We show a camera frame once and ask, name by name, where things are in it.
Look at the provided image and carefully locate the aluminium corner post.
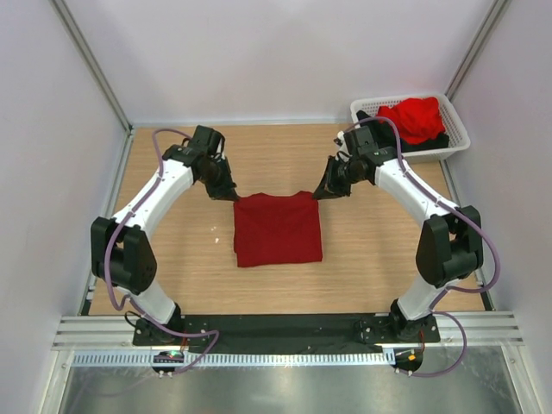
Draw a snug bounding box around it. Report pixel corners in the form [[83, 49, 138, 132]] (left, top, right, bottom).
[[445, 0, 511, 101], [49, 0, 133, 134]]

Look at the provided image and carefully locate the left aluminium corner post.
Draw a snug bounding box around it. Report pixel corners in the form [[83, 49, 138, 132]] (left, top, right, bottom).
[[49, 0, 133, 134]]

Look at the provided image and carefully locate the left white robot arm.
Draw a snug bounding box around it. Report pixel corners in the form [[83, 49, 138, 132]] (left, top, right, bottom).
[[91, 125, 239, 345]]

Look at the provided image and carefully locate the bright red shirt in basket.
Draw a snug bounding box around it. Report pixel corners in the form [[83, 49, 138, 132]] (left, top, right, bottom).
[[377, 97, 446, 145]]

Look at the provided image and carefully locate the white plastic basket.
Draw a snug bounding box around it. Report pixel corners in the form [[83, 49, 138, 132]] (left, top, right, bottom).
[[350, 94, 470, 164]]

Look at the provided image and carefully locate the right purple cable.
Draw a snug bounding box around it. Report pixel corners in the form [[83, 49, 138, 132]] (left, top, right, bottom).
[[338, 116, 502, 380]]

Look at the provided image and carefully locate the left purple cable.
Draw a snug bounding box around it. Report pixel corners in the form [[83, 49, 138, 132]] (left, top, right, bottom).
[[104, 128, 220, 398]]

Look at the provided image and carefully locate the right aluminium corner post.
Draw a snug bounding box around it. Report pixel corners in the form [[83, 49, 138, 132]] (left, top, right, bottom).
[[445, 0, 511, 101]]

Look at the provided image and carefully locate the aluminium front frame rail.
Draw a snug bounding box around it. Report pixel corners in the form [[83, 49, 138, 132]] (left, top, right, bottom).
[[52, 311, 524, 351]]

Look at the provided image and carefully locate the purple cable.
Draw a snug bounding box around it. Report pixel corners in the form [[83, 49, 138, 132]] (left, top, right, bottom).
[[104, 128, 220, 398], [338, 116, 502, 380]]

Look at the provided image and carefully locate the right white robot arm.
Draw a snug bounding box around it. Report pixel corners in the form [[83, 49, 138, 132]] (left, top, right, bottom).
[[312, 127, 483, 342]]

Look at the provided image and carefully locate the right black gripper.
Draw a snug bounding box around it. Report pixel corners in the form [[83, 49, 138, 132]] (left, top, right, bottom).
[[314, 155, 366, 201]]

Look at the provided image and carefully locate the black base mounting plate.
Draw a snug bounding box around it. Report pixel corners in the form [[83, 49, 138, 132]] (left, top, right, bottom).
[[131, 312, 442, 355]]

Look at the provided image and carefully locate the black shirt in basket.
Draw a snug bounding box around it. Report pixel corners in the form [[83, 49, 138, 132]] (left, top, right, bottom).
[[362, 121, 449, 153]]

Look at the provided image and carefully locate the white slotted cable duct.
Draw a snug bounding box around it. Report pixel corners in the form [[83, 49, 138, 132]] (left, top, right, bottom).
[[72, 349, 395, 368]]

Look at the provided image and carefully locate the dark red t-shirt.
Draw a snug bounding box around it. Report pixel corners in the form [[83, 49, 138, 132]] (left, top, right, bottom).
[[234, 191, 323, 268]]

